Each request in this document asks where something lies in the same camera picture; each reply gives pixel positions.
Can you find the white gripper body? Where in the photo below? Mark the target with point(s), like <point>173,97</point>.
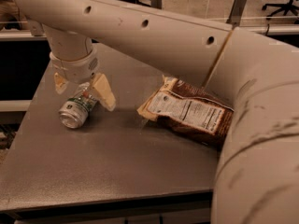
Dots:
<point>76,69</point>

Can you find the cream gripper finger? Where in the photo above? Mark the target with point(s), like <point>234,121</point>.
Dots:
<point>101,91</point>
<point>60,83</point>

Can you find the green white 7up can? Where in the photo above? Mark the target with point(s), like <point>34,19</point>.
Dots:
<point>77,108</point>

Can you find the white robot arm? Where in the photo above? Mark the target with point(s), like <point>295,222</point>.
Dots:
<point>257,180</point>

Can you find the brown cream snack bag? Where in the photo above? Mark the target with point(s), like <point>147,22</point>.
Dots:
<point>189,111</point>

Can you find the person in tan clothes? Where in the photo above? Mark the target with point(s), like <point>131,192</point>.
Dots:
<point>10,12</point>

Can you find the black rolling chair base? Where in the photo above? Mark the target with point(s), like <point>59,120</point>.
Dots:
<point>284,8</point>

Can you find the left metal glass bracket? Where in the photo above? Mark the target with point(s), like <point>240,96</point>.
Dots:
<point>35,28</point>

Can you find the right metal glass bracket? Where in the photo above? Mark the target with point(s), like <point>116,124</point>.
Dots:
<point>236,12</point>

